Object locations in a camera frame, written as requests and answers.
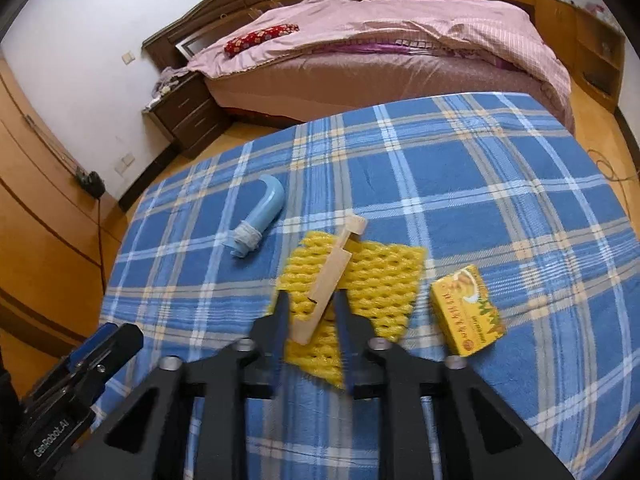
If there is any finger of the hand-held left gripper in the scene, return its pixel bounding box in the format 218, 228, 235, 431
74, 323, 145, 403
68, 323, 121, 370

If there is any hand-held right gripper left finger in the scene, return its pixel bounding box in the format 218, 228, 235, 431
54, 291, 291, 480

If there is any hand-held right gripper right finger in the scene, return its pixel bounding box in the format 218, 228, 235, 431
335, 291, 574, 480

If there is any wooden stick piece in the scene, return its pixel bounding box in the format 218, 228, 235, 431
291, 214, 369, 346

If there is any yellow foam fruit net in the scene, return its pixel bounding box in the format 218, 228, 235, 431
271, 230, 427, 392

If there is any light blue curved tube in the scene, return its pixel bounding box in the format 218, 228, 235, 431
230, 175, 286, 260

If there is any yellow cardboard box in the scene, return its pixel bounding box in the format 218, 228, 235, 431
430, 264, 507, 358

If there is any light wooden wardrobe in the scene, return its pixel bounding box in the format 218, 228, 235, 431
0, 57, 129, 397

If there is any black power adapter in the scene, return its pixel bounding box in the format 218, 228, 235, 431
75, 170, 106, 196

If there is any blue plaid blanket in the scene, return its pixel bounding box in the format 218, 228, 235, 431
92, 91, 640, 480

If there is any dark wooden nightstand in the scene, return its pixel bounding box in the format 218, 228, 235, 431
142, 71, 231, 159

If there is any dark wooden bed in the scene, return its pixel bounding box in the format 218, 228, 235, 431
141, 0, 577, 137

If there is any pale cloth on nightstand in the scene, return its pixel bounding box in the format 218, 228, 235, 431
150, 66, 194, 99

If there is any red floral pillow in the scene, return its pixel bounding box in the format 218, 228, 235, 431
223, 23, 300, 59

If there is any pink checked duvet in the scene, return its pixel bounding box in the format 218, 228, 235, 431
187, 0, 574, 112

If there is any black power cable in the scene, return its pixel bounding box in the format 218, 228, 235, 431
97, 194, 109, 283

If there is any thin floor cable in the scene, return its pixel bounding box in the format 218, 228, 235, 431
587, 147, 640, 184

